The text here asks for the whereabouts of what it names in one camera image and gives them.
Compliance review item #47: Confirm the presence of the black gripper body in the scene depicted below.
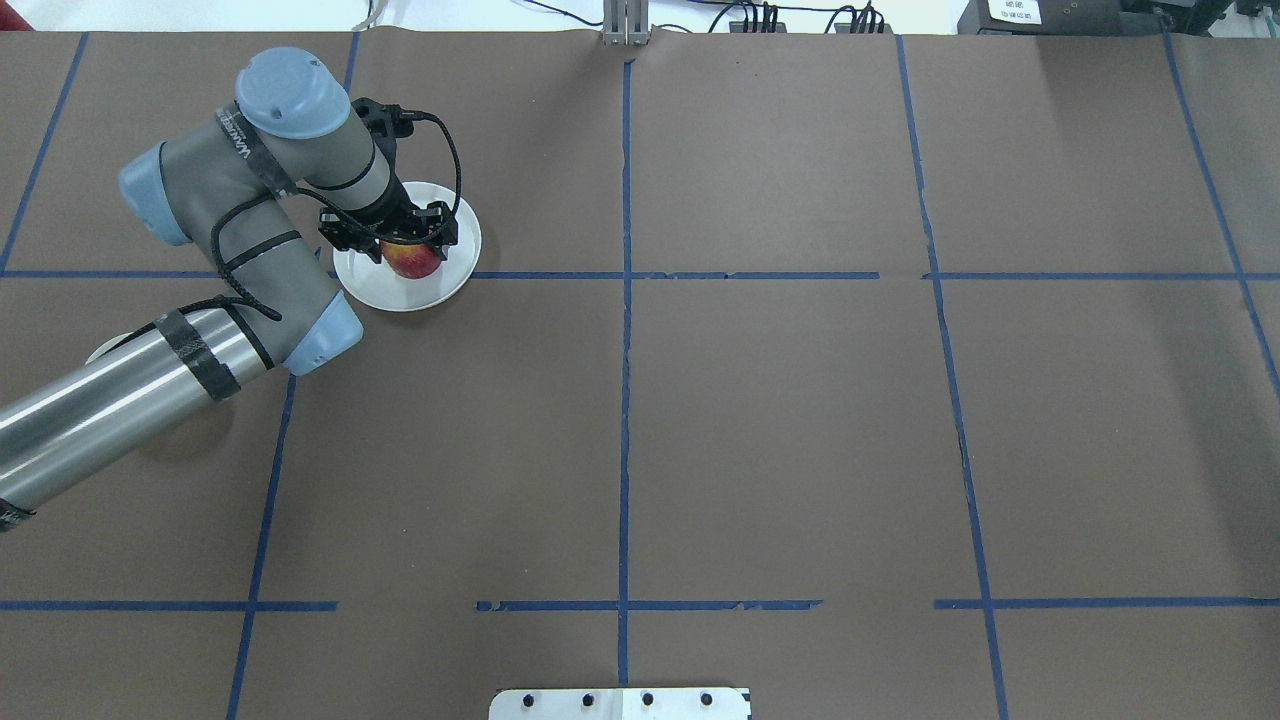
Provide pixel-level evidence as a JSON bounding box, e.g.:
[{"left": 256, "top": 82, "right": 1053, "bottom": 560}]
[{"left": 317, "top": 186, "right": 461, "bottom": 243}]

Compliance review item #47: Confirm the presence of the red yellow apple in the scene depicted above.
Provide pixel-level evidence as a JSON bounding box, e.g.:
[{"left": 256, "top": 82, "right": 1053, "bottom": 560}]
[{"left": 380, "top": 241, "right": 444, "bottom": 281}]

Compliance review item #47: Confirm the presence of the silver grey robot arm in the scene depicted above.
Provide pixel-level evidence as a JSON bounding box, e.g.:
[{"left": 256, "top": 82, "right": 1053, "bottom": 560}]
[{"left": 3, "top": 46, "right": 463, "bottom": 533}]

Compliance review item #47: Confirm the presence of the white round plate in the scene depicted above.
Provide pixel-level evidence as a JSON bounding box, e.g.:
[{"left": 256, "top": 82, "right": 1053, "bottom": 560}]
[{"left": 333, "top": 199, "right": 483, "bottom": 313}]

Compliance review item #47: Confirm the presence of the white bowl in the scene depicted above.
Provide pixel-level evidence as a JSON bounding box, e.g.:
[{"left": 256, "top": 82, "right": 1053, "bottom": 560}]
[{"left": 84, "top": 334, "right": 128, "bottom": 365}]

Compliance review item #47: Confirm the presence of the brown paper table cover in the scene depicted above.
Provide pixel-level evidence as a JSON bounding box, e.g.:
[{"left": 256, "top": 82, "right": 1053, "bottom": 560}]
[{"left": 3, "top": 28, "right": 1277, "bottom": 719}]

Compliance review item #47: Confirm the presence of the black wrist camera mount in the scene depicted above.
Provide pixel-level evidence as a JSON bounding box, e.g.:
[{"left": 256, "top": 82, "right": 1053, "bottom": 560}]
[{"left": 351, "top": 97, "right": 413, "bottom": 167}]

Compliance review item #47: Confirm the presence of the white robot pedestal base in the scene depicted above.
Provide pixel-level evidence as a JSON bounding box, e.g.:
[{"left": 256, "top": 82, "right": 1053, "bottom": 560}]
[{"left": 488, "top": 687, "right": 753, "bottom": 719}]

